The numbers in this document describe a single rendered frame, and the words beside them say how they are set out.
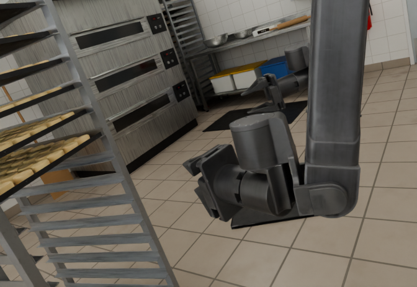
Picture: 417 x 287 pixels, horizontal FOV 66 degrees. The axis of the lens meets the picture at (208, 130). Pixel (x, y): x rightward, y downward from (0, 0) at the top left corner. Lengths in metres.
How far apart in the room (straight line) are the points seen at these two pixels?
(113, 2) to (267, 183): 3.56
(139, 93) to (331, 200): 3.45
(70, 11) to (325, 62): 3.25
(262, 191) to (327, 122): 0.11
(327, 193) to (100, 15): 3.46
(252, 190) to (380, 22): 4.25
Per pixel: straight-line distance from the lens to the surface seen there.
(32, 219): 1.73
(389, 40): 4.61
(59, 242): 1.70
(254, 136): 0.38
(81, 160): 1.31
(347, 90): 0.37
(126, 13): 3.92
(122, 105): 3.58
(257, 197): 0.41
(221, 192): 0.46
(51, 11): 1.19
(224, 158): 0.48
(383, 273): 1.66
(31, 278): 0.99
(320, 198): 0.38
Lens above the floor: 1.17
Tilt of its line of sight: 17 degrees down
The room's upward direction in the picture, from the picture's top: 19 degrees counter-clockwise
